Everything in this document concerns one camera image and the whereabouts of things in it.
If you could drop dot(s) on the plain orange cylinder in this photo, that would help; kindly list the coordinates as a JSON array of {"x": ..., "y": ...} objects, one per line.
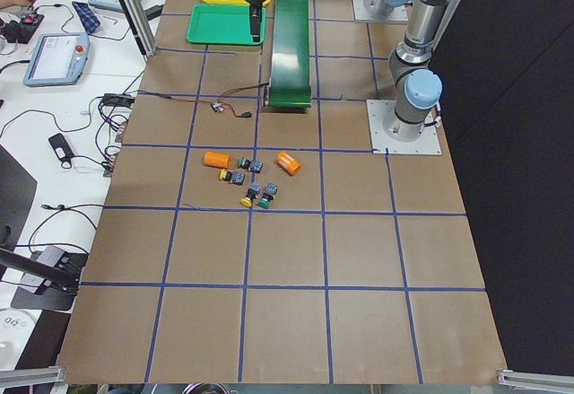
[{"x": 217, "y": 160}]

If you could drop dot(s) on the black monitor stand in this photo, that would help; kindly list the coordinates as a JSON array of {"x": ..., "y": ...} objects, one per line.
[{"x": 50, "y": 277}]

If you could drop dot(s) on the small circuit board with wires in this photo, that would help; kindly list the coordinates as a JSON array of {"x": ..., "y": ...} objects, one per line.
[{"x": 218, "y": 105}]

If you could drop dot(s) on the green plastic tray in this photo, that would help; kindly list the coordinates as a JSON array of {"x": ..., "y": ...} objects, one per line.
[{"x": 221, "y": 24}]

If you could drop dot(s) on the black power adapter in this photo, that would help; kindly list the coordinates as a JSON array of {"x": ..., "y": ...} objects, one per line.
[{"x": 61, "y": 148}]

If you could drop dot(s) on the green push button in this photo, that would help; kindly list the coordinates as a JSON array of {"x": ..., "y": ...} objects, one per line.
[
  {"x": 254, "y": 166},
  {"x": 268, "y": 195}
]

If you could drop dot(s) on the near teach pendant tablet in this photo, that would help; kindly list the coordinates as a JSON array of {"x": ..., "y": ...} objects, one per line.
[{"x": 58, "y": 59}]

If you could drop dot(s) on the yellow push button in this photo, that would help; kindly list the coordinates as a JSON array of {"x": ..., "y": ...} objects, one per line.
[
  {"x": 233, "y": 177},
  {"x": 251, "y": 194}
]

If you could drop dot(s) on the green conveyor belt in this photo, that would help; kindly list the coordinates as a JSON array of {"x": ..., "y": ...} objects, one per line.
[{"x": 289, "y": 81}]

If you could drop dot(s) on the orange cylinder marked 4680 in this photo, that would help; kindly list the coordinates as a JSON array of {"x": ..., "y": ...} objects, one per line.
[{"x": 288, "y": 163}]

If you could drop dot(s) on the black usb hub box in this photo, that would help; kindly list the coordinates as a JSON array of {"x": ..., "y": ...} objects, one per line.
[{"x": 117, "y": 100}]

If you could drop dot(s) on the aluminium frame post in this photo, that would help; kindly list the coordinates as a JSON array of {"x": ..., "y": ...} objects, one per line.
[{"x": 140, "y": 27}]

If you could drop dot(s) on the yellow push button lower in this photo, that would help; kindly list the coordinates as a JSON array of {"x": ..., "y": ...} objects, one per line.
[{"x": 251, "y": 194}]

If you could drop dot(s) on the yellow push button upper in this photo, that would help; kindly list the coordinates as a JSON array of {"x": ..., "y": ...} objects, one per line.
[{"x": 233, "y": 177}]

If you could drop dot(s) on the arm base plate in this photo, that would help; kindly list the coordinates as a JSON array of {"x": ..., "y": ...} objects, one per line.
[
  {"x": 385, "y": 11},
  {"x": 390, "y": 135}
]

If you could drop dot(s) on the blue checkered cloth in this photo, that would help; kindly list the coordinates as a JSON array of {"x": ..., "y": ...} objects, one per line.
[{"x": 90, "y": 22}]

